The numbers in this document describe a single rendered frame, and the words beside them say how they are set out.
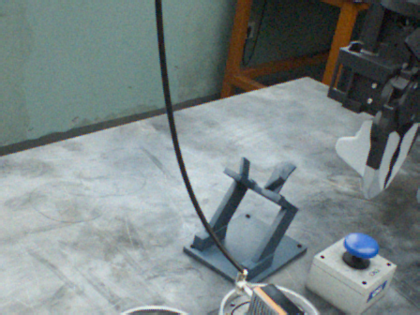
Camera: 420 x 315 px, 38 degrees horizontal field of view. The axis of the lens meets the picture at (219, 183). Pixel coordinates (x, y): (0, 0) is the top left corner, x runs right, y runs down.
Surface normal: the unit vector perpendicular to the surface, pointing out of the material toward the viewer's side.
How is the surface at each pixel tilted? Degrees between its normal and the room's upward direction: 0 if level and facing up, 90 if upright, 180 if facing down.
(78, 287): 0
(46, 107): 90
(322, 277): 90
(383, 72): 90
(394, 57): 90
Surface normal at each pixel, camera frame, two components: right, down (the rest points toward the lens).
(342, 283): -0.67, 0.27
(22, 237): 0.17, -0.86
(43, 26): 0.73, 0.44
